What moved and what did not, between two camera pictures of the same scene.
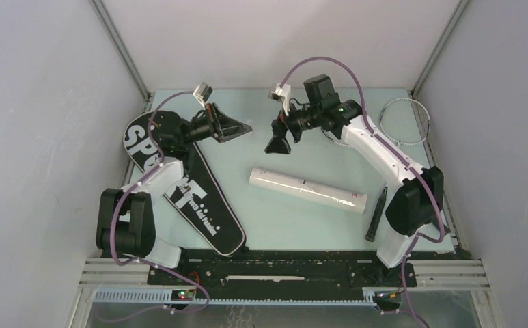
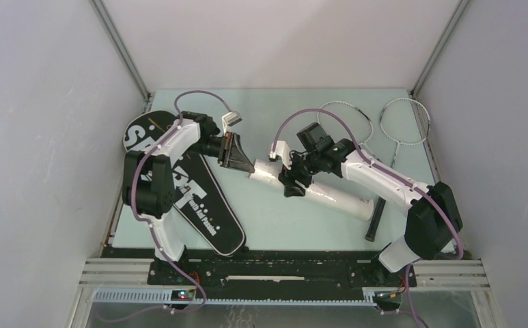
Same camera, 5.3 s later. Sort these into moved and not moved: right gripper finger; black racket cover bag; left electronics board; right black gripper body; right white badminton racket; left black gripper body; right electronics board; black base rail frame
Moved: right gripper finger; right black gripper body; left black gripper body
Not moved: left electronics board; black racket cover bag; right white badminton racket; black base rail frame; right electronics board
